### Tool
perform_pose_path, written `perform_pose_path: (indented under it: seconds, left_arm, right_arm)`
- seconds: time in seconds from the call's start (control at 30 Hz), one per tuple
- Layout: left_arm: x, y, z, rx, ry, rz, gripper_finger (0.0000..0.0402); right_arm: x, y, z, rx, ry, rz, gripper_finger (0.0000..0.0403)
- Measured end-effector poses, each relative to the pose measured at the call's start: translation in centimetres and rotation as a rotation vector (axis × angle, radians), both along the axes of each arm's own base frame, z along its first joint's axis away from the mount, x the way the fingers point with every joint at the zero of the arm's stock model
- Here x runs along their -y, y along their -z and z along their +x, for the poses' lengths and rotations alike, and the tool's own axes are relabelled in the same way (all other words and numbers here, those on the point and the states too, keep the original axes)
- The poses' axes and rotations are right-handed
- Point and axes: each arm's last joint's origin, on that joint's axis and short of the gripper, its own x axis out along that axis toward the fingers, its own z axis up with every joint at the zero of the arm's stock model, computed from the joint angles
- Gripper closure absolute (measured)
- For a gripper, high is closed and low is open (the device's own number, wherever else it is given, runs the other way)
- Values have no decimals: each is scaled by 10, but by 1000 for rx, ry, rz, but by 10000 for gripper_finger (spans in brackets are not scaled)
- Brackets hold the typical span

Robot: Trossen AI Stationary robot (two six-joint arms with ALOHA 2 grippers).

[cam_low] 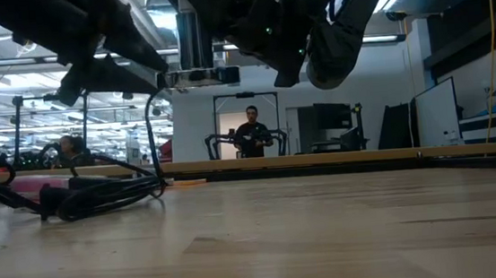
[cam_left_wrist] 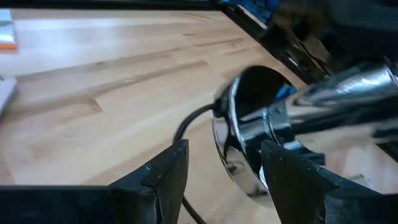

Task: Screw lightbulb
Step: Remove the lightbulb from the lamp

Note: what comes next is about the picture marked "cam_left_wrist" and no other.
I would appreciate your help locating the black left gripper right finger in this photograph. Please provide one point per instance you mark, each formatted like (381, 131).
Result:
(311, 199)

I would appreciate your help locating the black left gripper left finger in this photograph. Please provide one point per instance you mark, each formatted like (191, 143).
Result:
(109, 202)

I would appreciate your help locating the chrome lamp socket base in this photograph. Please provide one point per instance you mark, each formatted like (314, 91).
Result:
(311, 105)

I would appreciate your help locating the brown cardboard sheet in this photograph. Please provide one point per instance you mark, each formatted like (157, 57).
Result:
(6, 93)

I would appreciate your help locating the white printed card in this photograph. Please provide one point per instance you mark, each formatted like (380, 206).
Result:
(7, 29)

